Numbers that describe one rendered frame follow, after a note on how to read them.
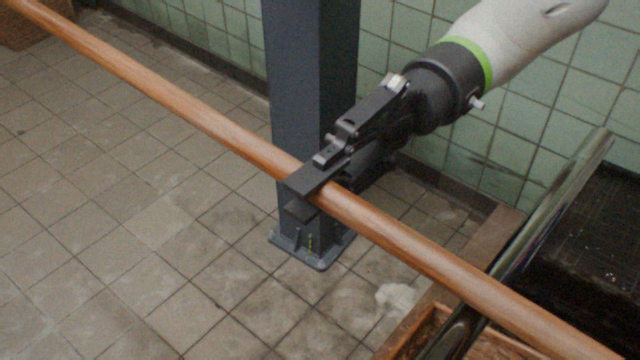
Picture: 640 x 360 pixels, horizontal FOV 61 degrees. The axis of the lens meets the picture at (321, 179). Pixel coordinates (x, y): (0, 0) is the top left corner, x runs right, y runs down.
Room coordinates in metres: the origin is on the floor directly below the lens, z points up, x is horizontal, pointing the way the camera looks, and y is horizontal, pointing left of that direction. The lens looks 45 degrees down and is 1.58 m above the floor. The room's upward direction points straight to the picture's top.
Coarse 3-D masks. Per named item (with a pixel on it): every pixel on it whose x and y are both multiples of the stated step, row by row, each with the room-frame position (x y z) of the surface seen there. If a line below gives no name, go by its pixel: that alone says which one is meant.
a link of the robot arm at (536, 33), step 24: (504, 0) 0.59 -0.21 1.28; (528, 0) 0.57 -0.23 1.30; (552, 0) 0.55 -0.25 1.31; (576, 0) 0.54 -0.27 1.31; (600, 0) 0.55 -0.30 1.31; (504, 24) 0.58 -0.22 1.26; (528, 24) 0.56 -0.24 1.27; (552, 24) 0.55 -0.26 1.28; (576, 24) 0.54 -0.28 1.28; (528, 48) 0.57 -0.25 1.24
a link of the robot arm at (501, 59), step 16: (464, 16) 0.65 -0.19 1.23; (480, 16) 0.62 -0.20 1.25; (448, 32) 0.63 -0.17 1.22; (464, 32) 0.60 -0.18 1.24; (480, 32) 0.60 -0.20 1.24; (496, 32) 0.59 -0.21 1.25; (480, 48) 0.58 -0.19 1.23; (496, 48) 0.58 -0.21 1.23; (512, 48) 0.57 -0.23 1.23; (496, 64) 0.57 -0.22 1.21; (512, 64) 0.58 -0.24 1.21; (528, 64) 0.59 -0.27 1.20; (496, 80) 0.57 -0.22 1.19
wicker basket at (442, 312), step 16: (432, 304) 0.53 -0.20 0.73; (416, 320) 0.50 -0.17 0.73; (432, 320) 0.53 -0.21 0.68; (416, 336) 0.49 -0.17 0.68; (432, 336) 0.52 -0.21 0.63; (480, 336) 0.47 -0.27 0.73; (496, 336) 0.45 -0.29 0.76; (400, 352) 0.46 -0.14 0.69; (416, 352) 0.51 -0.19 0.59; (480, 352) 0.46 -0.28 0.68; (496, 352) 0.45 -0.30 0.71; (512, 352) 0.43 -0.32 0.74; (528, 352) 0.41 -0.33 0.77
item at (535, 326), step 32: (0, 0) 0.80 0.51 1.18; (32, 0) 0.76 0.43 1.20; (64, 32) 0.67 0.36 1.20; (128, 64) 0.58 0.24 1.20; (160, 96) 0.53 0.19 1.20; (192, 96) 0.52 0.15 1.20; (224, 128) 0.46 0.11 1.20; (256, 160) 0.41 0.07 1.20; (288, 160) 0.40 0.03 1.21; (320, 192) 0.36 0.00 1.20; (352, 224) 0.33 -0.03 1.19; (384, 224) 0.32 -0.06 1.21; (416, 256) 0.29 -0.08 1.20; (448, 256) 0.28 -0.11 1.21; (448, 288) 0.26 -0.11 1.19; (480, 288) 0.25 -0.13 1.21; (512, 320) 0.22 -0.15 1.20; (544, 320) 0.22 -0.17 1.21; (544, 352) 0.20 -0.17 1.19; (576, 352) 0.19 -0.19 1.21; (608, 352) 0.19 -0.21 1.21
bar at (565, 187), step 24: (600, 144) 0.46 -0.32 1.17; (576, 168) 0.42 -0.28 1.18; (552, 192) 0.39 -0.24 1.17; (576, 192) 0.39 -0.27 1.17; (528, 216) 0.36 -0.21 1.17; (552, 216) 0.36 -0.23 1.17; (528, 240) 0.32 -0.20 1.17; (504, 264) 0.30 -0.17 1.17; (528, 264) 0.30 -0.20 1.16; (456, 312) 0.25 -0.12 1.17; (456, 336) 0.22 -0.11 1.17
